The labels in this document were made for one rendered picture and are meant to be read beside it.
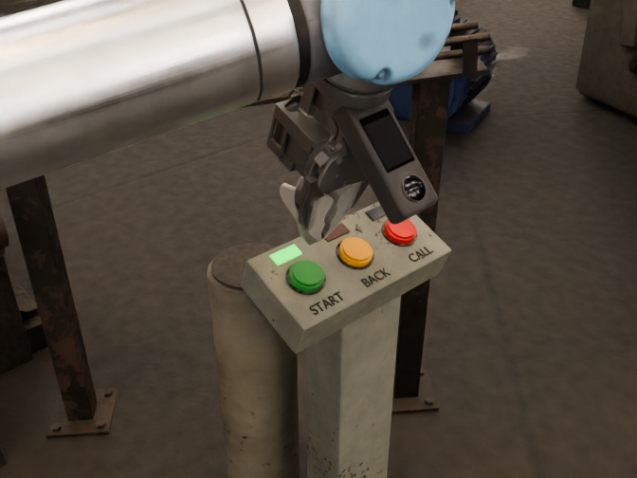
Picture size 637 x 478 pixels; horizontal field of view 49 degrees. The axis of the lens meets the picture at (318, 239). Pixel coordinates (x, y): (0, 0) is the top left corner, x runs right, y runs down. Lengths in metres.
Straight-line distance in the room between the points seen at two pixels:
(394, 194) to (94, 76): 0.33
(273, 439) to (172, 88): 0.82
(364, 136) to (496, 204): 1.62
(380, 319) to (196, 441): 0.66
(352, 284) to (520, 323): 0.98
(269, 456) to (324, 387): 0.24
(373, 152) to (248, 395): 0.52
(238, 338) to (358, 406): 0.18
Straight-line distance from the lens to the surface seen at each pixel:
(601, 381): 1.65
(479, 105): 2.83
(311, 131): 0.65
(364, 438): 1.00
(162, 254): 1.96
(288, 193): 0.72
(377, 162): 0.61
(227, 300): 0.93
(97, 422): 1.49
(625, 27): 2.88
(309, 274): 0.78
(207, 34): 0.35
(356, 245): 0.83
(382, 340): 0.90
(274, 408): 1.06
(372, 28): 0.36
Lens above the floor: 1.06
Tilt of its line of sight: 32 degrees down
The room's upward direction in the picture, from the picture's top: straight up
